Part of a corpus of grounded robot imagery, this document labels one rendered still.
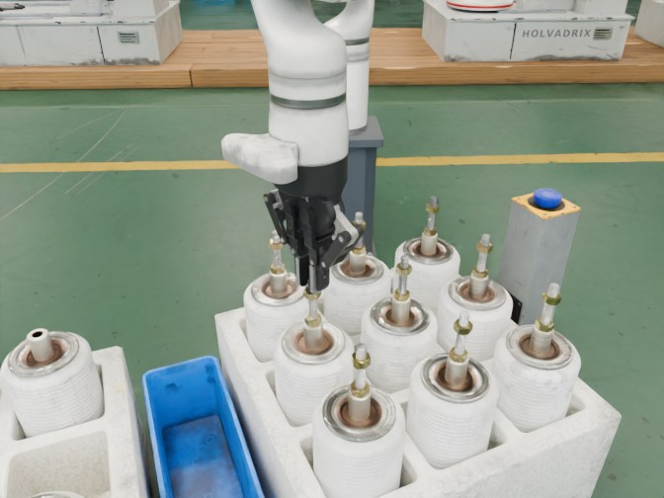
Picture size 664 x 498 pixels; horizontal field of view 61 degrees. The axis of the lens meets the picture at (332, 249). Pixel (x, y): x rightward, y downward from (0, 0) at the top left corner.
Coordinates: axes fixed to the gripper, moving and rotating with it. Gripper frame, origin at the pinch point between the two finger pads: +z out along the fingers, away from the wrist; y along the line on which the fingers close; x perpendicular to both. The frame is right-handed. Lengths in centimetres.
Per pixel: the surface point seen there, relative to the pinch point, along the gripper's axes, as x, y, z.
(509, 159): -122, 44, 35
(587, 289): -72, -5, 35
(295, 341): 1.6, 1.4, 9.8
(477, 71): -186, 100, 30
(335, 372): 1.0, -4.7, 10.8
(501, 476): -6.4, -22.9, 18.4
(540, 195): -39.7, -5.7, 2.1
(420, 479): 1.0, -17.7, 17.0
